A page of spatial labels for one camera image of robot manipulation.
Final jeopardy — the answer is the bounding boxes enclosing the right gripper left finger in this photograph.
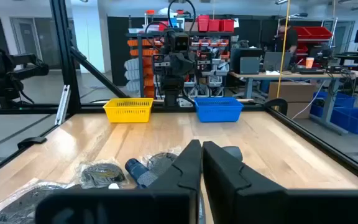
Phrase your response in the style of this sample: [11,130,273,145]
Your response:
[35,139,203,224]

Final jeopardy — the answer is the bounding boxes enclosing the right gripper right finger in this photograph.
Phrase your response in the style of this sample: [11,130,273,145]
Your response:
[201,141,358,224]

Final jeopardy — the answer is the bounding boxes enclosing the bagged black hair ties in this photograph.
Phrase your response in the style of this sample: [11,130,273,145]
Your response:
[0,177,83,224]
[76,159,130,190]
[140,146,183,179]

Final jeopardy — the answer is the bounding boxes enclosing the dark blue toiletry tube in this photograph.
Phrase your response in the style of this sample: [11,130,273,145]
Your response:
[124,157,160,189]

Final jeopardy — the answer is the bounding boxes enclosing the small grey bottle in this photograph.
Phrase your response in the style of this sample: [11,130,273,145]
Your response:
[221,146,244,162]

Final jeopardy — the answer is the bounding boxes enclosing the parts rack with orange bins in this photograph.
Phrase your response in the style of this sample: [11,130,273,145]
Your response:
[125,30,239,100]

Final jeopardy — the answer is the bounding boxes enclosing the small red storage bin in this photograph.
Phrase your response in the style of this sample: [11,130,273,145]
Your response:
[196,14,209,32]
[221,19,236,33]
[208,19,222,32]

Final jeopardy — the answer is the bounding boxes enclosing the blue plastic basket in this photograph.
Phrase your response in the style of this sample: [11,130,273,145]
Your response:
[193,97,244,123]

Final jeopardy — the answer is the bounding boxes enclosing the yellow plastic basket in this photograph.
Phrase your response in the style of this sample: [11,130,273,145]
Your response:
[103,98,154,124]

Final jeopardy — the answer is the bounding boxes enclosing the grey laptop screen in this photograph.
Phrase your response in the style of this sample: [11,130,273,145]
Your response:
[263,51,293,72]

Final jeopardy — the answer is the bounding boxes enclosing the small cardboard box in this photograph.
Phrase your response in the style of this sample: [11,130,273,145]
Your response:
[286,101,312,120]

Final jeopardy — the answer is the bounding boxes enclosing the person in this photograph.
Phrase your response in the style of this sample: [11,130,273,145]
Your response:
[273,19,300,54]

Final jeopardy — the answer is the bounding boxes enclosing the large cardboard box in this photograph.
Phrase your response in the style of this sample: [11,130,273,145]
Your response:
[268,81,318,103]

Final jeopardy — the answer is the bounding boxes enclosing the silver aluminium bar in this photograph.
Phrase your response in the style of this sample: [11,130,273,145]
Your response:
[54,84,71,126]

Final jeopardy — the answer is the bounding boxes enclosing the large red storage bin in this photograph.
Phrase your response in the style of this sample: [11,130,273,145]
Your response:
[293,26,334,41]

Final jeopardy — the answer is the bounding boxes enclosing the blue storage tote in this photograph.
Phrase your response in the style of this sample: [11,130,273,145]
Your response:
[330,107,358,136]
[310,91,357,118]

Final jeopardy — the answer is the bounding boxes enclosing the wooden top work desk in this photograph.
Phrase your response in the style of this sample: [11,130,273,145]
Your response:
[228,70,358,135]

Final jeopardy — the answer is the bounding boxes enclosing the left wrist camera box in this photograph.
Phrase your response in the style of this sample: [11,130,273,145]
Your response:
[168,30,191,52]

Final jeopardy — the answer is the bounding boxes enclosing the black camera cable loop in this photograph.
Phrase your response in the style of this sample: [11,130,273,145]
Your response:
[167,0,197,34]

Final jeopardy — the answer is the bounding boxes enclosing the yellow hanging cable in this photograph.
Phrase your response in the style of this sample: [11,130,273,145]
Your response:
[276,0,291,99]

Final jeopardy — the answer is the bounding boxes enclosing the black aluminium table frame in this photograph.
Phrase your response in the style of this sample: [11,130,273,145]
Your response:
[0,0,358,190]

